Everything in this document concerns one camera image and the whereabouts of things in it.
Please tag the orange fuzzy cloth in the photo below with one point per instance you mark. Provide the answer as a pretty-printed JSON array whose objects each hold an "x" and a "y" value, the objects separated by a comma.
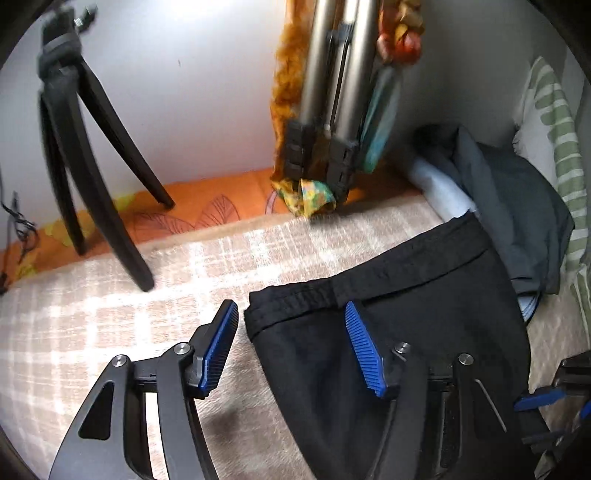
[{"x": 288, "y": 92}]

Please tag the beige checked blanket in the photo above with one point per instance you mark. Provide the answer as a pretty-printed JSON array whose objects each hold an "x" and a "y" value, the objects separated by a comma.
[{"x": 138, "y": 300}]

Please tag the dark grey folded garment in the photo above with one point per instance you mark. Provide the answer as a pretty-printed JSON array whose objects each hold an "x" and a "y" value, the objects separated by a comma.
[{"x": 517, "y": 207}]

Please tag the orange leaf-print bedsheet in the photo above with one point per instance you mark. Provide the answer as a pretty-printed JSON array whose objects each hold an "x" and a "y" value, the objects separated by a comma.
[{"x": 207, "y": 198}]

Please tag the yellow floral cloth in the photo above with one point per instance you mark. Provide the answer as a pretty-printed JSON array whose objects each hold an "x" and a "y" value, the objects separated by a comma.
[{"x": 314, "y": 196}]

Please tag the folded silver tripod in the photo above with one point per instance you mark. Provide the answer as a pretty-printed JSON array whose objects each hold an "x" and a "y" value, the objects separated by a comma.
[{"x": 323, "y": 69}]

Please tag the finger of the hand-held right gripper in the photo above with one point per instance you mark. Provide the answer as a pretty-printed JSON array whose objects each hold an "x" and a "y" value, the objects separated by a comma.
[
  {"x": 538, "y": 399},
  {"x": 554, "y": 442}
]

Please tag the black pants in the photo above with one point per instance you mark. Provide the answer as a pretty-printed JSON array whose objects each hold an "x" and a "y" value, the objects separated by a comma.
[{"x": 415, "y": 286}]

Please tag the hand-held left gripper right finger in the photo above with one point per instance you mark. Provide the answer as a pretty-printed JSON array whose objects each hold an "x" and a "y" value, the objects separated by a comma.
[{"x": 364, "y": 350}]

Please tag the orange patterned cloth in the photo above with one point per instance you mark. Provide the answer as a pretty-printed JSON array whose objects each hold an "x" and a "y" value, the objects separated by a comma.
[{"x": 406, "y": 41}]

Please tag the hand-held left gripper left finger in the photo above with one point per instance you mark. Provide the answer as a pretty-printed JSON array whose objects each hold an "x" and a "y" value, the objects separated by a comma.
[{"x": 217, "y": 350}]

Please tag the black mini tripod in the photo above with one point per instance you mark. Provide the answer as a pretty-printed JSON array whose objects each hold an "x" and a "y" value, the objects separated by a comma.
[{"x": 64, "y": 152}]

